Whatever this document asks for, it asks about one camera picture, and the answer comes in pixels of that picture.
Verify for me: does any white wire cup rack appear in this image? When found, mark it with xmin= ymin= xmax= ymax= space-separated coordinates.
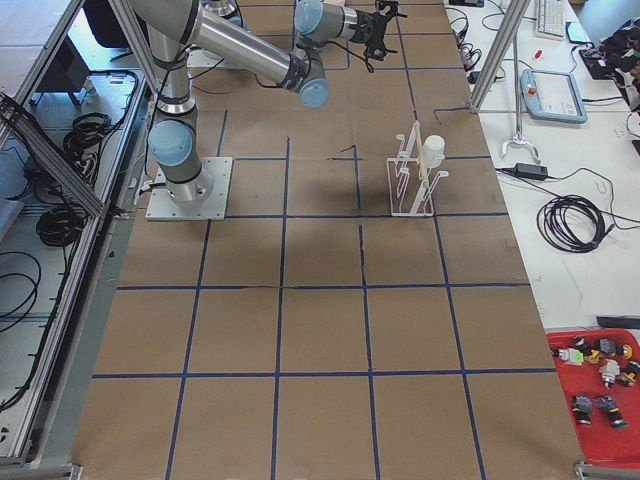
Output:
xmin=386 ymin=127 xmax=449 ymax=217

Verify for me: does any red parts tray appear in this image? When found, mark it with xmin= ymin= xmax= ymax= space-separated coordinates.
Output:
xmin=555 ymin=359 xmax=639 ymax=469

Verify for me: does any silver grabber pole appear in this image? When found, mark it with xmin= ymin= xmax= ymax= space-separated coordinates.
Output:
xmin=501 ymin=36 xmax=541 ymax=165

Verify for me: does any wooden rack dowel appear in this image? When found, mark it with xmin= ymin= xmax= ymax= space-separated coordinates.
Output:
xmin=412 ymin=121 xmax=429 ymax=182

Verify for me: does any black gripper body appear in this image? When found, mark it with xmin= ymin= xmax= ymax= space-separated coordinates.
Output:
xmin=349 ymin=1 xmax=406 ymax=61

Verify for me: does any white keyboard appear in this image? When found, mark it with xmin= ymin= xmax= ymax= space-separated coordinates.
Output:
xmin=534 ymin=0 xmax=565 ymax=41

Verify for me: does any black power adapter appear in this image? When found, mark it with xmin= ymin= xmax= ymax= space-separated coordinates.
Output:
xmin=514 ymin=163 xmax=549 ymax=181

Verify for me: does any coiled black cable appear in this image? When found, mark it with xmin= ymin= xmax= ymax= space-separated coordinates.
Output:
xmin=537 ymin=194 xmax=617 ymax=256

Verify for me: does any white plastic cup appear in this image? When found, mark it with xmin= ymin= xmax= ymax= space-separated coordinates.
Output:
xmin=423 ymin=135 xmax=445 ymax=169

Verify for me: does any teach pendant tablet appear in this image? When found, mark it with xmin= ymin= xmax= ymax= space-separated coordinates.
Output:
xmin=520 ymin=69 xmax=588 ymax=124

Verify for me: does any aluminium frame post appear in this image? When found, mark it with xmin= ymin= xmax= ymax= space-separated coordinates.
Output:
xmin=468 ymin=0 xmax=530 ymax=113

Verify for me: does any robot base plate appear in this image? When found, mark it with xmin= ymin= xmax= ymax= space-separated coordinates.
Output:
xmin=146 ymin=157 xmax=233 ymax=221

